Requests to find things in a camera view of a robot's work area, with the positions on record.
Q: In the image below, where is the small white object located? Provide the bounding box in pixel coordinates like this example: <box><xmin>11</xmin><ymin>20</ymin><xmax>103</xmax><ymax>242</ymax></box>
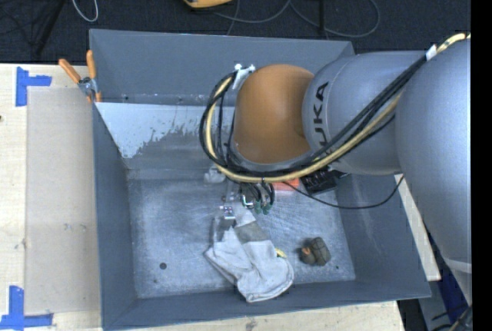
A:
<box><xmin>203</xmin><ymin>164</ymin><xmax>228</xmax><ymax>185</ymax></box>

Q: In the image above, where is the grey metal bin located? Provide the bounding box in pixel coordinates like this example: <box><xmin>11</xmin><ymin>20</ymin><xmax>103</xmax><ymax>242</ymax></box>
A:
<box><xmin>88</xmin><ymin>28</ymin><xmax>432</xmax><ymax>331</ymax></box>

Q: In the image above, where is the white and grey work glove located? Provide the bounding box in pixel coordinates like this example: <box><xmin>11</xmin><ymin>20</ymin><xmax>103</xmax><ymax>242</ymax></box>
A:
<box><xmin>203</xmin><ymin>210</ymin><xmax>296</xmax><ymax>303</ymax></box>

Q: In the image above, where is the red-orange flat object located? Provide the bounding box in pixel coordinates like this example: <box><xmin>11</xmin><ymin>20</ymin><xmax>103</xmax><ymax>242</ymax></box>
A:
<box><xmin>274</xmin><ymin>178</ymin><xmax>301</xmax><ymax>195</ymax></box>

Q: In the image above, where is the olive green toy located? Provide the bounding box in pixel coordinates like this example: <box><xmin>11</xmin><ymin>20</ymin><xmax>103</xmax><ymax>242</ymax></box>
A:
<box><xmin>299</xmin><ymin>237</ymin><xmax>332</xmax><ymax>267</ymax></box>

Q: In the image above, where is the pale cardboard flat board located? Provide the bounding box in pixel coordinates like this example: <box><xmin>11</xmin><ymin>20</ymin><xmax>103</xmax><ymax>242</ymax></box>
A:
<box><xmin>23</xmin><ymin>86</ymin><xmax>102</xmax><ymax>317</ymax></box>

